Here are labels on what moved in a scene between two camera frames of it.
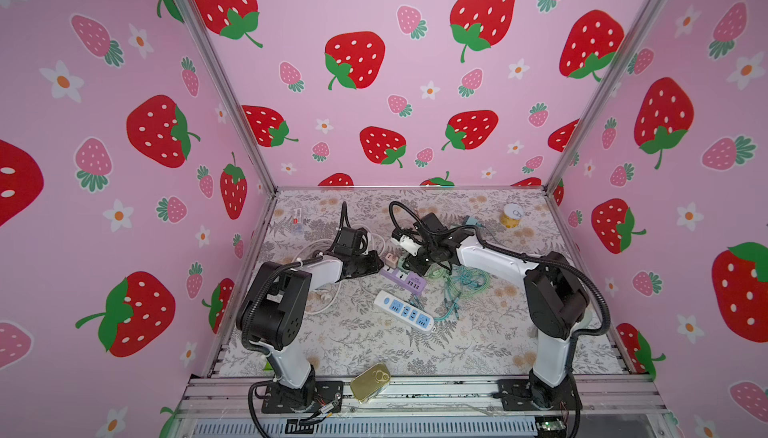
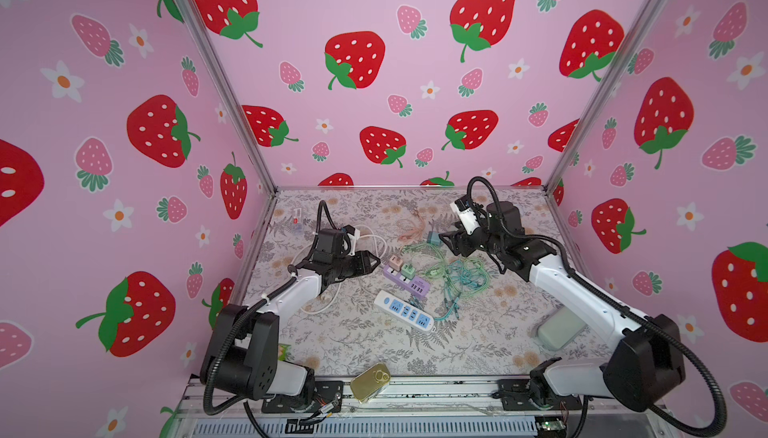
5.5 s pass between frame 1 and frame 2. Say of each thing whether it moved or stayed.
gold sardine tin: stayed
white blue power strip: stayed
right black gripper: moved
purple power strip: stayed
